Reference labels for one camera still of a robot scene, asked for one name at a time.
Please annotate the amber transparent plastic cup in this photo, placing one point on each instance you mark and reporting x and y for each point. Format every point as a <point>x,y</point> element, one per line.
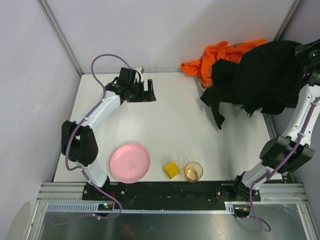
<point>193,171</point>

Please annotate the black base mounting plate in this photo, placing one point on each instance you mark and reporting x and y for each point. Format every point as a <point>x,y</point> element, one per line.
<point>178,193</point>

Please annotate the yellow cube block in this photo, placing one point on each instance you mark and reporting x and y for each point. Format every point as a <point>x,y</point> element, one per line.
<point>172,170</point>

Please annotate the pink round plate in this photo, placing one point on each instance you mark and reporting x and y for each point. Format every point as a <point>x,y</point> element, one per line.
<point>130,163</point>

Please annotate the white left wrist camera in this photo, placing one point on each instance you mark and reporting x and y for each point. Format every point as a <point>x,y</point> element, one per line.
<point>138,74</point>

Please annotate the aluminium front frame rail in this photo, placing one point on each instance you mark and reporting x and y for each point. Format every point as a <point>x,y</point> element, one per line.
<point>285,193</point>

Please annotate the black cloth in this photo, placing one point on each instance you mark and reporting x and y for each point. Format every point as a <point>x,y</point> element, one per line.
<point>267,78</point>

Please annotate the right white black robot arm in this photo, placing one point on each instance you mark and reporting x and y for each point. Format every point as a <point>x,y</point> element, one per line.
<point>289,151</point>

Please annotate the grey light blue cloth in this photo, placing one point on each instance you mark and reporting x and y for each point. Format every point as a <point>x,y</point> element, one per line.
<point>200,88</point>

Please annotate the grey slotted cable duct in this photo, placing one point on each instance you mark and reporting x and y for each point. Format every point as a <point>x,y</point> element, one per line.
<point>107,208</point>

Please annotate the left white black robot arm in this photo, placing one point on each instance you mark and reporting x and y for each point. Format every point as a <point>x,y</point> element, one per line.
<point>78,142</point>

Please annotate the orange cloth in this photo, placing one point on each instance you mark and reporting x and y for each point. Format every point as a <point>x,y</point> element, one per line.
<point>202,68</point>

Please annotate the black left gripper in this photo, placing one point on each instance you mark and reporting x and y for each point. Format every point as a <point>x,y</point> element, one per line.
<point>144,91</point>

